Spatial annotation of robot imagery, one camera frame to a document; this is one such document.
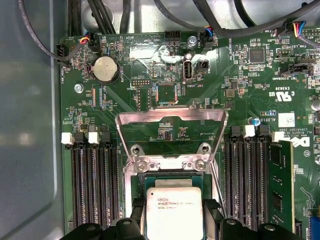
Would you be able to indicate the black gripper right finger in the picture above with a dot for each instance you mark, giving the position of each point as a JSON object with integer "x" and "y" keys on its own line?
{"x": 212, "y": 213}

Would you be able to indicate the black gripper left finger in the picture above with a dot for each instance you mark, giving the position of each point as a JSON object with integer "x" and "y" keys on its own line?
{"x": 138, "y": 211}

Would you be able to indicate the metal locking lever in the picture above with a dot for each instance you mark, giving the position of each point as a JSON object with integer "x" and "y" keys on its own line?
{"x": 220, "y": 192}

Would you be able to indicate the silver CPU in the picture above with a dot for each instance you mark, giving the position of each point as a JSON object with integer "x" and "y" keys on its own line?
{"x": 172, "y": 212}

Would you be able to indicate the CPU socket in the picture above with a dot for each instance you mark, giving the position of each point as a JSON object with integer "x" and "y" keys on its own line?
{"x": 127, "y": 190}

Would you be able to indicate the RAM slot white clips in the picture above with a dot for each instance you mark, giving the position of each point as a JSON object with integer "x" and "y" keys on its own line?
{"x": 243, "y": 187}
{"x": 76, "y": 187}
{"x": 98, "y": 187}

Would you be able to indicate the green RAM stick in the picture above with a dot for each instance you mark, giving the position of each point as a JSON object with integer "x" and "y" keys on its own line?
{"x": 280, "y": 175}

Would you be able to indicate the green motherboard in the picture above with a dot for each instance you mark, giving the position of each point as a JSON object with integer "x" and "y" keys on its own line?
{"x": 125, "y": 100}

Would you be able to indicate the black PC case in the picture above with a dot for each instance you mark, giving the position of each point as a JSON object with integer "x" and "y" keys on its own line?
{"x": 25, "y": 125}

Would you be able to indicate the silver internal USB port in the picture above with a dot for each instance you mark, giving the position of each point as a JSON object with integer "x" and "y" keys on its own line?
{"x": 188, "y": 72}

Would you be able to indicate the silver coin battery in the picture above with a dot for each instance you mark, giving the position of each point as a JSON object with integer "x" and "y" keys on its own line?
{"x": 105, "y": 70}

